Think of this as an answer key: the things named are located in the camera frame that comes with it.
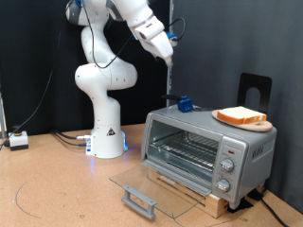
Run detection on silver toaster oven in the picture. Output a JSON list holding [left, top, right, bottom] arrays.
[[140, 103, 278, 210]]

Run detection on round wooden serving board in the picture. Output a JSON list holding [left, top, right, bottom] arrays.
[[211, 108, 274, 132]]

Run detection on grey metal frame leg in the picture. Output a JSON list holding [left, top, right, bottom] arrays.
[[0, 91, 8, 139]]

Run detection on white bread slice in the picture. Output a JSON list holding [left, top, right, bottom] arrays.
[[217, 105, 268, 125]]

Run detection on black foam pad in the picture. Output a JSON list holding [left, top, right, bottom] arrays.
[[227, 188, 265, 214]]

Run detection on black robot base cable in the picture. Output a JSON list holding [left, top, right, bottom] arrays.
[[52, 131, 88, 147]]

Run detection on black metal bracket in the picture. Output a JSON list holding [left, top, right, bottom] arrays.
[[237, 72, 274, 115]]

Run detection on long black hanging cable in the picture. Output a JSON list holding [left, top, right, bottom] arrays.
[[0, 27, 64, 159]]

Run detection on black cable with silver connector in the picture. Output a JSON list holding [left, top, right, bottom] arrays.
[[50, 128, 93, 140]]

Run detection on black oven power cord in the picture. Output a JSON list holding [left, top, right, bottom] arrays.
[[259, 197, 290, 227]]

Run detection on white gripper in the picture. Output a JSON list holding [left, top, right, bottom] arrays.
[[132, 15, 174, 69]]

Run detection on silver oven knob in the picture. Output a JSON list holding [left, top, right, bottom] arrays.
[[215, 178, 232, 193], [220, 157, 236, 173]]

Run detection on emergency stop button box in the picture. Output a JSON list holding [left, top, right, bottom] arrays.
[[8, 125, 29, 151]]

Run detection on slatted wooden riser block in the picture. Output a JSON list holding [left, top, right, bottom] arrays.
[[147, 166, 230, 219]]

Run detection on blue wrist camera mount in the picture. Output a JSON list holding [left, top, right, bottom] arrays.
[[165, 30, 178, 47]]

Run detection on vertical metal pole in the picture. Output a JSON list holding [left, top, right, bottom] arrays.
[[166, 0, 175, 107]]

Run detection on wire oven rack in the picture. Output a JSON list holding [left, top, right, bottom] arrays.
[[148, 130, 221, 173]]

